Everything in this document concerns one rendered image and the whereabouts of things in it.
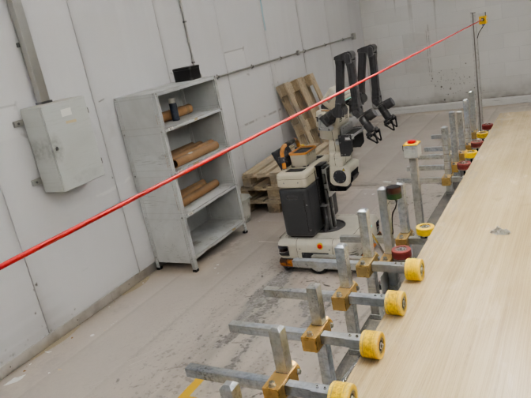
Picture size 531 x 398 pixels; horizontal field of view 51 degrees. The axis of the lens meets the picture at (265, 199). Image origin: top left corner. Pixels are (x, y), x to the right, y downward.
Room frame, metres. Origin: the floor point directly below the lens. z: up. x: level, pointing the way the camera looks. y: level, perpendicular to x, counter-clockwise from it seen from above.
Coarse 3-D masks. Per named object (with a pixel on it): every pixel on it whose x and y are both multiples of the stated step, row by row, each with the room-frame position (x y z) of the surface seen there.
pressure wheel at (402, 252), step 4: (392, 248) 2.16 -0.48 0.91; (396, 248) 2.16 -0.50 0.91; (400, 248) 2.14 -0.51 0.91; (404, 248) 2.15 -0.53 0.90; (408, 248) 2.13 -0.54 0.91; (392, 252) 2.13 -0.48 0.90; (396, 252) 2.12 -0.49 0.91; (400, 252) 2.11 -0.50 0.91; (404, 252) 2.10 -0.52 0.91; (408, 252) 2.11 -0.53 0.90; (392, 256) 2.14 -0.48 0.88; (396, 256) 2.11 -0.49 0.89; (400, 256) 2.10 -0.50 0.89; (404, 256) 2.10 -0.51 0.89; (408, 256) 2.10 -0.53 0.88
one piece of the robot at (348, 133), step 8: (344, 128) 4.02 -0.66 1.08; (352, 128) 4.17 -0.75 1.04; (360, 128) 4.12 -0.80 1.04; (344, 136) 3.96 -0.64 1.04; (352, 136) 3.94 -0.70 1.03; (360, 136) 4.17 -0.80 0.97; (336, 144) 4.01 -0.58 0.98; (344, 144) 3.97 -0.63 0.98; (352, 144) 4.20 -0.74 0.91; (360, 144) 4.17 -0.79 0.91; (344, 152) 3.97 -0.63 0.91
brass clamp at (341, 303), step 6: (354, 282) 1.80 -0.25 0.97; (342, 288) 1.76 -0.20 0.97; (348, 288) 1.75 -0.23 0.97; (354, 288) 1.77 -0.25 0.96; (336, 294) 1.73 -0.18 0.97; (342, 294) 1.72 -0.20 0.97; (348, 294) 1.72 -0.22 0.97; (336, 300) 1.71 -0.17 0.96; (342, 300) 1.69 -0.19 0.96; (348, 300) 1.72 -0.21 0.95; (336, 306) 1.71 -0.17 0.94; (342, 306) 1.70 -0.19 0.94; (348, 306) 1.71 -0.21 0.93
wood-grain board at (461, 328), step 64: (512, 128) 3.81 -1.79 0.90; (512, 192) 2.56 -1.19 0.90; (448, 256) 2.00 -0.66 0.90; (512, 256) 1.90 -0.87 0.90; (384, 320) 1.62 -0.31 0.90; (448, 320) 1.55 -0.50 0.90; (512, 320) 1.49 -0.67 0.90; (384, 384) 1.30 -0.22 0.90; (448, 384) 1.25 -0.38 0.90; (512, 384) 1.20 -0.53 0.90
